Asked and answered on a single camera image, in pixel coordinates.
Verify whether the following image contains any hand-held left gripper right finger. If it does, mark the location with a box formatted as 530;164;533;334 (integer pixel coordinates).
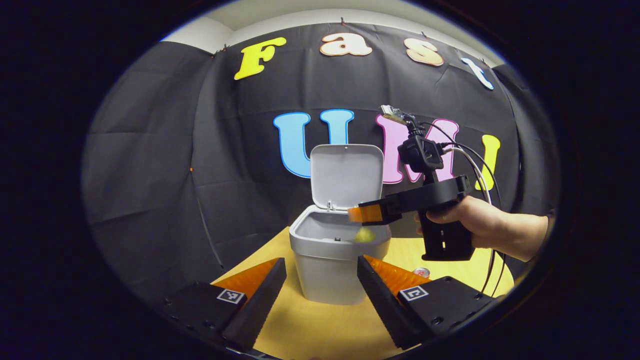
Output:
357;254;501;351

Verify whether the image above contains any white desktop garbage bin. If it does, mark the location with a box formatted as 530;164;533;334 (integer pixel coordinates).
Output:
289;144;392;306

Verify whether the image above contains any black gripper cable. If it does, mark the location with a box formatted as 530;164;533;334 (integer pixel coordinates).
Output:
415;120;507;297

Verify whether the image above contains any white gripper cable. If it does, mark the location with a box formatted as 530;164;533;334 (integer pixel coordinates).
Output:
442;146;493;206

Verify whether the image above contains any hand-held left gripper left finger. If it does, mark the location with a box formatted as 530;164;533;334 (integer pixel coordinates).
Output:
165;257;287;353

